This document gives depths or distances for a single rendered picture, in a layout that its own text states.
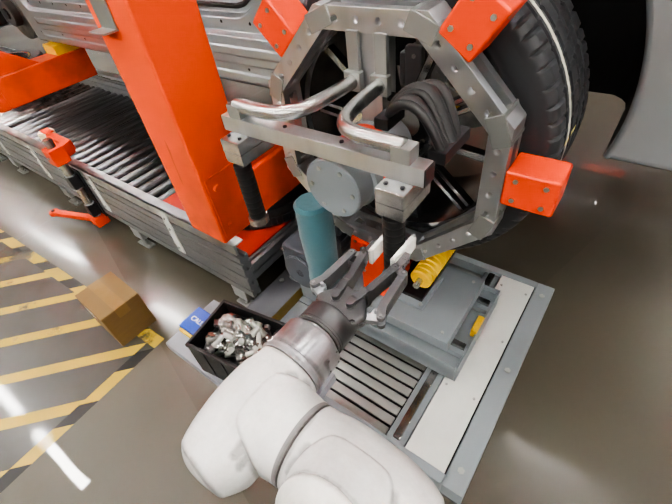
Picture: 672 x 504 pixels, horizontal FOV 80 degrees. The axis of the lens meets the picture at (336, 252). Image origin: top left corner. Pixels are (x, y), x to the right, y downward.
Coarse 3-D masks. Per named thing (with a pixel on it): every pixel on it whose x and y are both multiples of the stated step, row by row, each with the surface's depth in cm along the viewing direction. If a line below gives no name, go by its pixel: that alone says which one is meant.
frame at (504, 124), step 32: (320, 0) 71; (352, 0) 70; (384, 0) 67; (416, 0) 64; (320, 32) 73; (384, 32) 66; (416, 32) 62; (288, 64) 82; (448, 64) 63; (480, 64) 64; (288, 96) 90; (480, 96) 63; (512, 96) 65; (512, 128) 63; (288, 160) 102; (512, 160) 71; (480, 192) 74; (352, 224) 103; (448, 224) 89; (480, 224) 78; (416, 256) 95
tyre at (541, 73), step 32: (448, 0) 65; (544, 0) 67; (512, 32) 62; (544, 32) 64; (576, 32) 72; (512, 64) 65; (544, 64) 63; (576, 64) 72; (544, 96) 65; (576, 96) 73; (544, 128) 68; (576, 128) 80; (512, 224) 84
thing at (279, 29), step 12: (264, 0) 76; (276, 0) 77; (288, 0) 78; (264, 12) 78; (276, 12) 76; (288, 12) 77; (300, 12) 79; (264, 24) 79; (276, 24) 78; (288, 24) 77; (300, 24) 78; (264, 36) 81; (276, 36) 80; (288, 36) 78; (276, 48) 81
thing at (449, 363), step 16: (480, 304) 136; (496, 304) 144; (464, 320) 135; (480, 320) 130; (384, 336) 134; (400, 336) 133; (464, 336) 130; (400, 352) 134; (416, 352) 128; (432, 352) 127; (448, 352) 126; (464, 352) 124; (432, 368) 128; (448, 368) 122
